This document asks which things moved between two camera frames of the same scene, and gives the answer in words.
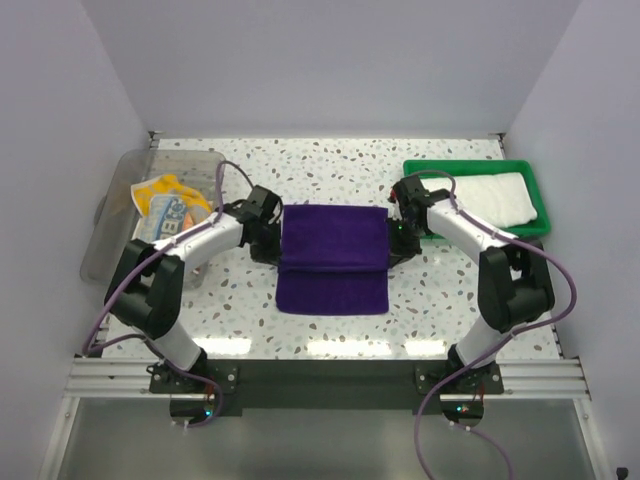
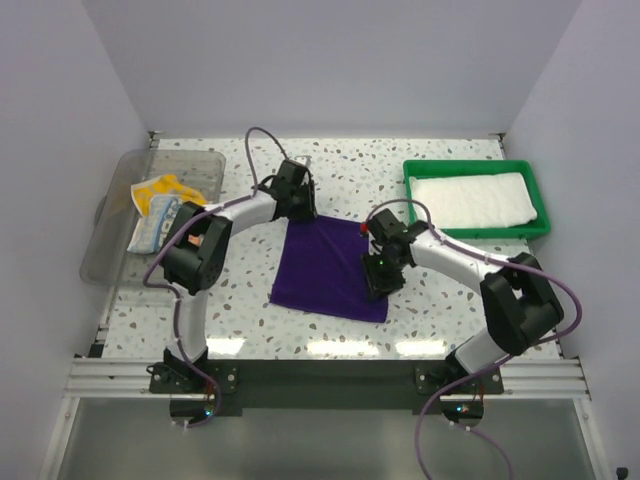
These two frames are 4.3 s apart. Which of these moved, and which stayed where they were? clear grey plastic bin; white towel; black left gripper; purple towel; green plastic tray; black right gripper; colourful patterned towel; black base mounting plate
Moved: black left gripper; purple towel; black right gripper
Stayed: colourful patterned towel; clear grey plastic bin; black base mounting plate; green plastic tray; white towel
